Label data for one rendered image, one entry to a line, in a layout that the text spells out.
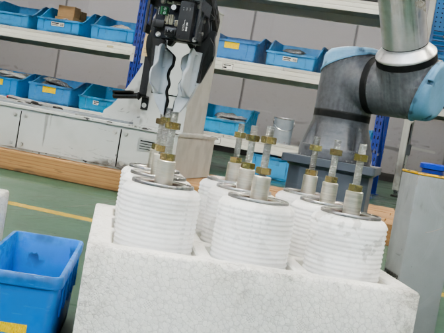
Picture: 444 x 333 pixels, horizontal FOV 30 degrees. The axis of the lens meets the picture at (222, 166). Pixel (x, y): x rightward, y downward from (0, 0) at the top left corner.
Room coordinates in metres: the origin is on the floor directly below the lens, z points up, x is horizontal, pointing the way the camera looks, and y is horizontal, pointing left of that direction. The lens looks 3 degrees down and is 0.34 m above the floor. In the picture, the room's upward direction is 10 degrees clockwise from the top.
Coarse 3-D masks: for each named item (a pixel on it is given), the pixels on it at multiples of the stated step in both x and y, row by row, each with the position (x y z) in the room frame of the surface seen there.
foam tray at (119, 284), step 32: (96, 224) 1.06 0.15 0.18; (96, 256) 0.91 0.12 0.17; (128, 256) 0.91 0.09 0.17; (160, 256) 0.92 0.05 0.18; (192, 256) 0.94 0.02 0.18; (288, 256) 1.07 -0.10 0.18; (96, 288) 0.91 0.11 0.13; (128, 288) 0.91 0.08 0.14; (160, 288) 0.92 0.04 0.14; (192, 288) 0.92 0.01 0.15; (224, 288) 0.93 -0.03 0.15; (256, 288) 0.93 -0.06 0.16; (288, 288) 0.94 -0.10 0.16; (320, 288) 0.94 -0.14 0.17; (352, 288) 0.95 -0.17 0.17; (384, 288) 0.96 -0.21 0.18; (96, 320) 0.91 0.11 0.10; (128, 320) 0.91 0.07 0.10; (160, 320) 0.92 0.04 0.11; (192, 320) 0.92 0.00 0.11; (224, 320) 0.93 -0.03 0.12; (256, 320) 0.93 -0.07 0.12; (288, 320) 0.94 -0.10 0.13; (320, 320) 0.94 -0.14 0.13; (352, 320) 0.95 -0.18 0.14; (384, 320) 0.95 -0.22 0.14
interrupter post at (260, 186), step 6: (252, 180) 1.01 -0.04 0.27; (258, 180) 1.00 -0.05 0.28; (264, 180) 1.00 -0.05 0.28; (270, 180) 1.01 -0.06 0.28; (252, 186) 1.00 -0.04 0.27; (258, 186) 1.00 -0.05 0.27; (264, 186) 1.00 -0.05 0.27; (252, 192) 1.00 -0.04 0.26; (258, 192) 1.00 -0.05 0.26; (264, 192) 1.00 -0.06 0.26; (258, 198) 1.00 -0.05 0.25; (264, 198) 1.00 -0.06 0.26
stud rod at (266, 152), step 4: (268, 128) 1.01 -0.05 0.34; (272, 128) 1.01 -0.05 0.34; (268, 132) 1.01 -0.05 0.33; (272, 132) 1.01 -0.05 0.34; (268, 136) 1.01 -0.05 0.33; (272, 136) 1.01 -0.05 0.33; (264, 144) 1.01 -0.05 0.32; (268, 144) 1.00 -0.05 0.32; (264, 148) 1.01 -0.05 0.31; (268, 148) 1.00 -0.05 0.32; (264, 152) 1.01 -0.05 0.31; (268, 152) 1.01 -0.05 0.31; (264, 156) 1.01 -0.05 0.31; (268, 156) 1.01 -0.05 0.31; (264, 160) 1.00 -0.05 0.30; (268, 160) 1.01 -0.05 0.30; (264, 164) 1.00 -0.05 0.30; (268, 164) 1.01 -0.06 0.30; (264, 176) 1.01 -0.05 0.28
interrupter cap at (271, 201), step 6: (234, 192) 1.02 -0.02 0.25; (240, 192) 1.04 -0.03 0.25; (240, 198) 0.98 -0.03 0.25; (246, 198) 0.97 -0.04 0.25; (252, 198) 0.97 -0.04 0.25; (270, 198) 1.03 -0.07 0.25; (276, 198) 1.03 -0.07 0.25; (270, 204) 0.97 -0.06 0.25; (276, 204) 0.98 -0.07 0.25; (282, 204) 0.98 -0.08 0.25; (288, 204) 1.00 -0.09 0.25
